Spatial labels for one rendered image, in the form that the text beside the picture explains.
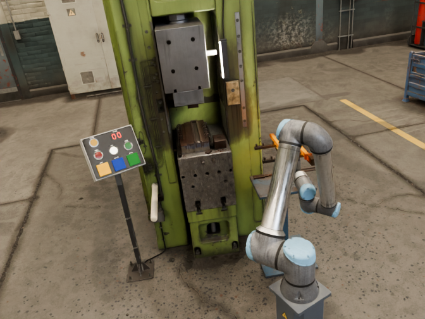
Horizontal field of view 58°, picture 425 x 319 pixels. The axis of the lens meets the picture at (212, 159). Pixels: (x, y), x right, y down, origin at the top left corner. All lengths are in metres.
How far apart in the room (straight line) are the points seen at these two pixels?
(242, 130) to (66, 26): 5.48
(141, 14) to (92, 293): 2.01
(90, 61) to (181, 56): 5.46
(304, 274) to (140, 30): 1.76
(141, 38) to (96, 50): 5.22
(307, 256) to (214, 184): 1.14
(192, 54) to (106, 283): 1.83
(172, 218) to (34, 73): 6.12
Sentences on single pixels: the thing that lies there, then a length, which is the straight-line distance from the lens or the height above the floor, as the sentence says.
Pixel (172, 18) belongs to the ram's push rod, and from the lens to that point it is 2.69.
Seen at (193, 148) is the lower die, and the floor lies 0.95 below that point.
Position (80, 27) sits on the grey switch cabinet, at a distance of 7.82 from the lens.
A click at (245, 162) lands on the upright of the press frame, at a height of 0.71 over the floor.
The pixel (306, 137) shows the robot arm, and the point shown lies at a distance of 1.91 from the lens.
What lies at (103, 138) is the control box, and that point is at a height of 1.17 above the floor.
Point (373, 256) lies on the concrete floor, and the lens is 3.26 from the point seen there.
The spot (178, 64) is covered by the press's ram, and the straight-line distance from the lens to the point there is 2.54.
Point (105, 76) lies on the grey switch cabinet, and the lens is 7.93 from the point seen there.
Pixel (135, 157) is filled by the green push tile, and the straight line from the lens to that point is 2.58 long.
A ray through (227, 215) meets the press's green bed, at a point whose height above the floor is 0.38.
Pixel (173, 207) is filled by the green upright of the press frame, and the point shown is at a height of 0.39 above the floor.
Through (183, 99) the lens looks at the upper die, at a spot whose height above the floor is 1.32.
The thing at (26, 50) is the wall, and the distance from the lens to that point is 8.70.
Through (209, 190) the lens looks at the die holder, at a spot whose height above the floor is 0.62.
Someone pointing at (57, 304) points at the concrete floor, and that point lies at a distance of 3.22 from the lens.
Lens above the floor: 2.09
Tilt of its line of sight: 27 degrees down
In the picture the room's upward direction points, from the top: 7 degrees counter-clockwise
